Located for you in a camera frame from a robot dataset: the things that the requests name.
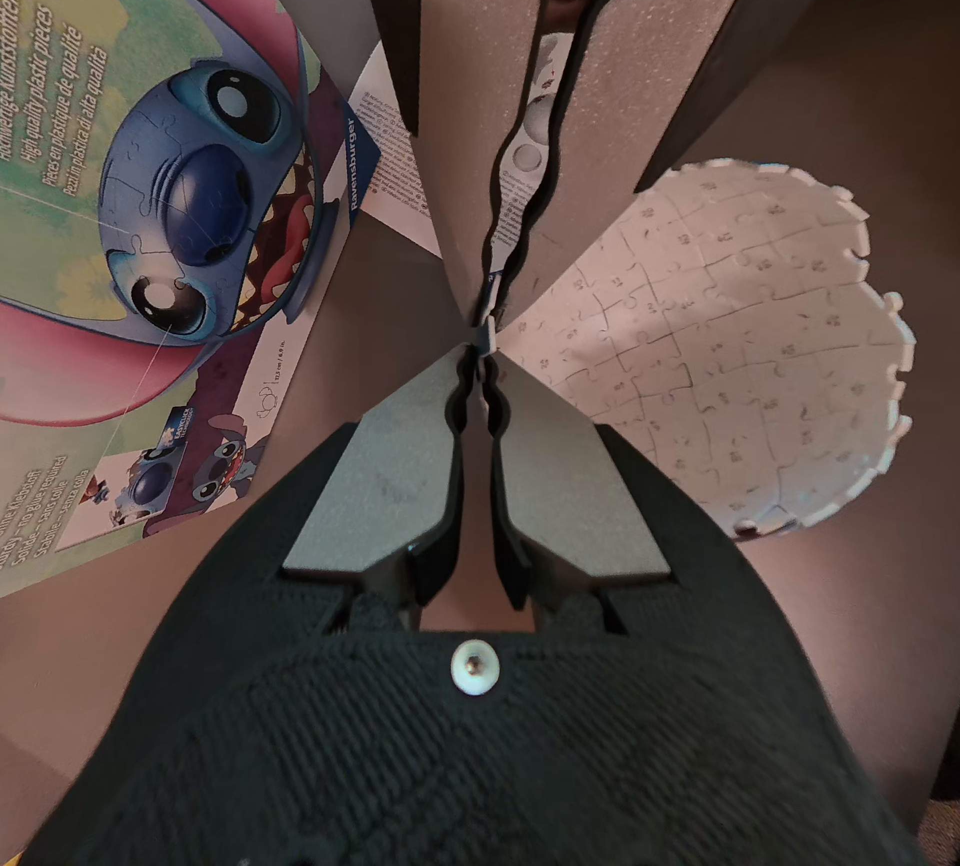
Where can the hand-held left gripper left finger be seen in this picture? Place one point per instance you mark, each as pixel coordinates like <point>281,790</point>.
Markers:
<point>375,498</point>

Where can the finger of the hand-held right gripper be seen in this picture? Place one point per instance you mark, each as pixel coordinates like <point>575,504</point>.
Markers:
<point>637,78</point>
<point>469,93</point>

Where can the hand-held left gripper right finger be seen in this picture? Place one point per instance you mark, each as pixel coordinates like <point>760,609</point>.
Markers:
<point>577,498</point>

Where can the partly built blue puzzle ball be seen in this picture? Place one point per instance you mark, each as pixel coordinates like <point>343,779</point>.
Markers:
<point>712,356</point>

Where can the printed cardboard puzzle box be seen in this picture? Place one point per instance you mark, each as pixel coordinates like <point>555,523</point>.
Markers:
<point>150,205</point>

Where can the white instruction leaflet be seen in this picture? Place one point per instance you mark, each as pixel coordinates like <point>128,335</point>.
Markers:
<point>397,153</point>

